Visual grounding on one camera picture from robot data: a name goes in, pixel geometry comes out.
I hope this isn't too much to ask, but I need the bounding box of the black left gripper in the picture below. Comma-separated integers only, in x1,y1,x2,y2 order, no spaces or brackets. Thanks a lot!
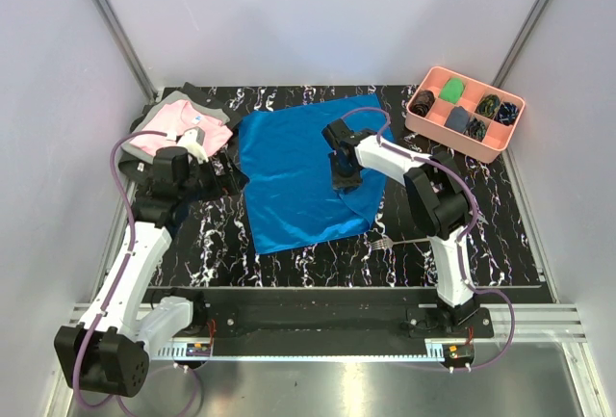
180,148,248,204

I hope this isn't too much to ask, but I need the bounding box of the blue satin napkin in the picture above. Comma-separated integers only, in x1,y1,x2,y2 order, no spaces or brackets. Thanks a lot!
239,94,387,255

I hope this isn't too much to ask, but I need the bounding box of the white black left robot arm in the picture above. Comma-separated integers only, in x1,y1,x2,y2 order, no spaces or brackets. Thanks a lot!
54,146,249,397

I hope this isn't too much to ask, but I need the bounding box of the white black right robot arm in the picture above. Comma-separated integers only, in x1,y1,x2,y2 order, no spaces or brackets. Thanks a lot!
322,118,478,337

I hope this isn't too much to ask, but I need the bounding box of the pink folded shirt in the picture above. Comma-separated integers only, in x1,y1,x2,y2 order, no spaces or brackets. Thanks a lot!
122,99,233,163

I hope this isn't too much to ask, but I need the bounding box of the silver fork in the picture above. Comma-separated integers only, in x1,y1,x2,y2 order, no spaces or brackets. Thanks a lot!
370,237,429,251

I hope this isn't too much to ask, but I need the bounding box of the grey folded shirt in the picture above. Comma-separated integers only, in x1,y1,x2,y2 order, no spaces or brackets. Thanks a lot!
121,91,233,164

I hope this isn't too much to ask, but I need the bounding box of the brown patterned rolled tie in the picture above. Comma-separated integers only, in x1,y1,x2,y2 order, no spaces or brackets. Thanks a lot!
411,90,435,117

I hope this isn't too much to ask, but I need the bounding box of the grey rolled cloth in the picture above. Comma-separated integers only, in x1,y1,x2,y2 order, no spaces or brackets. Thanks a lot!
444,106,471,133

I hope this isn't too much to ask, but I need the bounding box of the green rolled cloth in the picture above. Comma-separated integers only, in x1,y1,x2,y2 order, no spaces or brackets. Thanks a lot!
439,77,466,104

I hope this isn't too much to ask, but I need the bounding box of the dark green patterned rolled tie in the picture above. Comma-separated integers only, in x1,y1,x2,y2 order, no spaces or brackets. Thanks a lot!
464,117,488,143

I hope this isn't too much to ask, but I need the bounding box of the pink divided organizer tray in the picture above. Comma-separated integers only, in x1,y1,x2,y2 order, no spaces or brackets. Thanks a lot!
405,66,525,164

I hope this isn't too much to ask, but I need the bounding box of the blue yellow patterned rolled tie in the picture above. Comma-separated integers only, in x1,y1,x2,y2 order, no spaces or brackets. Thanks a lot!
475,93,501,119

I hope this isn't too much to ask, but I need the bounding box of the dark blue patterned rolled tie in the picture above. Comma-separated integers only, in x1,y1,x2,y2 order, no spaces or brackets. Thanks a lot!
494,102,520,126

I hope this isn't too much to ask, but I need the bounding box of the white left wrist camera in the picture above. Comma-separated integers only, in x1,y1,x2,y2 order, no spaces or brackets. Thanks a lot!
166,127,209,164

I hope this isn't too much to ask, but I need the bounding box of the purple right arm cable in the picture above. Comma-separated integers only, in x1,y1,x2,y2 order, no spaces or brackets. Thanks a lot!
339,107,516,373

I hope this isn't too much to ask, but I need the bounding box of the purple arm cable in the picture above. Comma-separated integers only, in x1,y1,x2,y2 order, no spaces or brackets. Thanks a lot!
339,107,516,373
69,130,201,413

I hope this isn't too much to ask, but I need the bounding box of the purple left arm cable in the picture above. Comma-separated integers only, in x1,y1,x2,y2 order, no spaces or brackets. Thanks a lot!
69,130,201,413

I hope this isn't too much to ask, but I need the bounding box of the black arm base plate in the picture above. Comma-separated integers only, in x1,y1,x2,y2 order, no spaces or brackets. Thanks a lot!
147,287,495,363

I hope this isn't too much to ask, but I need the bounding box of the grey slotted cable duct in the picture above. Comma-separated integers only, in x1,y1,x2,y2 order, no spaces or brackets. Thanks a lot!
151,342,213,361

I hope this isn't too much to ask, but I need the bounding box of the aluminium frame rail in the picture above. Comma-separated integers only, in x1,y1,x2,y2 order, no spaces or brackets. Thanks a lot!
92,0,159,101

